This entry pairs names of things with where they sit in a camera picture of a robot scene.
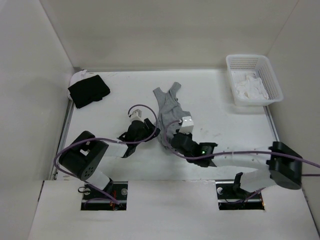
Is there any grey tank top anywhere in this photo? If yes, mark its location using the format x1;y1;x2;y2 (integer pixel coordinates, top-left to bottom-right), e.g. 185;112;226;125
153;82;191;150

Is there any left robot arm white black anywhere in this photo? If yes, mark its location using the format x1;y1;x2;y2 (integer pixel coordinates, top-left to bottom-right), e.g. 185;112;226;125
58;118;160;200

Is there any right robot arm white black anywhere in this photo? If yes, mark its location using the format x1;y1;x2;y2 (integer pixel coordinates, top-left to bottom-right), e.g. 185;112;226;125
170;133;302;198

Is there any folded black tank top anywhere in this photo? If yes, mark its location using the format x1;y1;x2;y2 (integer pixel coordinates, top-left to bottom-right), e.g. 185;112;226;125
68;75;111;109

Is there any folded white tank top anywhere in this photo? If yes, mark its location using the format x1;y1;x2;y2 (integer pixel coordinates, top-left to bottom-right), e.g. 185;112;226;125
69;69;87;87

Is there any white tank top in basket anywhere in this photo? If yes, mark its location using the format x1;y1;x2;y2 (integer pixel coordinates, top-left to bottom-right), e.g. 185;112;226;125
235;73;269;100

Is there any white plastic basket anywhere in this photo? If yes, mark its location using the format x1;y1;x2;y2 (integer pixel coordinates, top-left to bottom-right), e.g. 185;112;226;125
225;54;284;107

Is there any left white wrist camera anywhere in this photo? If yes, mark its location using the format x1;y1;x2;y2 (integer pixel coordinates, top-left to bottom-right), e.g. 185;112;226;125
128;109;143;123

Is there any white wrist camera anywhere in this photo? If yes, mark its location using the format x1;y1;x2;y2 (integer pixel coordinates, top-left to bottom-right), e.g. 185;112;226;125
178;116;194;135
128;109;143;123

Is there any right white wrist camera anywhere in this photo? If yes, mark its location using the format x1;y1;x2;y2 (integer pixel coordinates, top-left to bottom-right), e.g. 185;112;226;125
178;116;194;135

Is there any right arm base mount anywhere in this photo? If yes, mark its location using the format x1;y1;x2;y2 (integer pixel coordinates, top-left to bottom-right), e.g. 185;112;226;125
215;172;265;211

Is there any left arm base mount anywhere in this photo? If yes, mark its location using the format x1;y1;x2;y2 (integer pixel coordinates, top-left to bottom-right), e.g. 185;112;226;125
77;181;129;211

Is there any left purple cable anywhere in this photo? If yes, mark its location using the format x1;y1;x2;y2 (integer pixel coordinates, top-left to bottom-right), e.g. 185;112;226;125
54;104;158;207

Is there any purple cable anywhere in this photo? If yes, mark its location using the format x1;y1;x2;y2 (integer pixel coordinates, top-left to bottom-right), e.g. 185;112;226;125
54;104;158;207
164;119;320;201

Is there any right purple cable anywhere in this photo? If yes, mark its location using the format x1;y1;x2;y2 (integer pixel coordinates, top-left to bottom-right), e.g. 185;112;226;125
164;119;320;201

